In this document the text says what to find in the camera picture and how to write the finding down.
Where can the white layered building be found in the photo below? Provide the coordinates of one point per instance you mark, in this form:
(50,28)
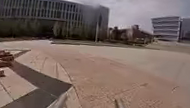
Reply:
(166,27)

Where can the large curved glass-fronted building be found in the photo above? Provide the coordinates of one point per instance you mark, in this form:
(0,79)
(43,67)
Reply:
(50,10)

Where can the low brown building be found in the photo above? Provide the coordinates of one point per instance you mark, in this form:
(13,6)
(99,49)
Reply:
(131,34)

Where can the row of trees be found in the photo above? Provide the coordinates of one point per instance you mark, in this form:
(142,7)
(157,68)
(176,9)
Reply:
(25,28)

